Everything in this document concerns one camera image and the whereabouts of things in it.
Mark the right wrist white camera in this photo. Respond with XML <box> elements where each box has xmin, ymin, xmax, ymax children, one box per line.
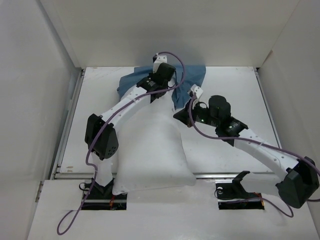
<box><xmin>189</xmin><ymin>84</ymin><xmax>204</xmax><ymax>100</ymax></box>

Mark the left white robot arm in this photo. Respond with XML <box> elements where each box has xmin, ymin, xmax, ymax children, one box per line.
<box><xmin>84</xmin><ymin>62</ymin><xmax>176</xmax><ymax>199</ymax></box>

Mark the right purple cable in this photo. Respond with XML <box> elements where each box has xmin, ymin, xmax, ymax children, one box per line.
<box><xmin>189</xmin><ymin>96</ymin><xmax>320</xmax><ymax>218</ymax></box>

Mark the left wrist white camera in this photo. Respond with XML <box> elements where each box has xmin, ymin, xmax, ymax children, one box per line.
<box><xmin>152</xmin><ymin>53</ymin><xmax>168</xmax><ymax>73</ymax></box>

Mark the wrist white camera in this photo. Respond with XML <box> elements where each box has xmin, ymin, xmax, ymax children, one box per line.
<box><xmin>152</xmin><ymin>53</ymin><xmax>168</xmax><ymax>73</ymax></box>
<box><xmin>189</xmin><ymin>84</ymin><xmax>204</xmax><ymax>100</ymax></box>

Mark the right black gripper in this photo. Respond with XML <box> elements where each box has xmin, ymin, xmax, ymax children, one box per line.
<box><xmin>173</xmin><ymin>98</ymin><xmax>220</xmax><ymax>128</ymax></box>

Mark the aluminium rail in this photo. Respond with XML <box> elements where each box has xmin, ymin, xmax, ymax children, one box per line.
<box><xmin>53</xmin><ymin>66</ymin><xmax>280</xmax><ymax>179</ymax></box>

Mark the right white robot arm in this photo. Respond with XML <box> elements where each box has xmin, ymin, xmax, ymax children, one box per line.
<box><xmin>173</xmin><ymin>95</ymin><xmax>320</xmax><ymax>209</ymax></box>

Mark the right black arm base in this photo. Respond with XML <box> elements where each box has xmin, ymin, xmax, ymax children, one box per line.
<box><xmin>214</xmin><ymin>171</ymin><xmax>265</xmax><ymax>210</ymax></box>

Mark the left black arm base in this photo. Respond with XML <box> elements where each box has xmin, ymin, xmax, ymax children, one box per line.
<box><xmin>81</xmin><ymin>178</ymin><xmax>128</xmax><ymax>211</ymax></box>

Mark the blue pillowcase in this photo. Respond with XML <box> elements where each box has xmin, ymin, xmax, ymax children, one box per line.
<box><xmin>117</xmin><ymin>65</ymin><xmax>206</xmax><ymax>109</ymax></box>

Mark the white pillow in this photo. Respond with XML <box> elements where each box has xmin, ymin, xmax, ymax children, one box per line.
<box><xmin>112</xmin><ymin>92</ymin><xmax>196</xmax><ymax>195</ymax></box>

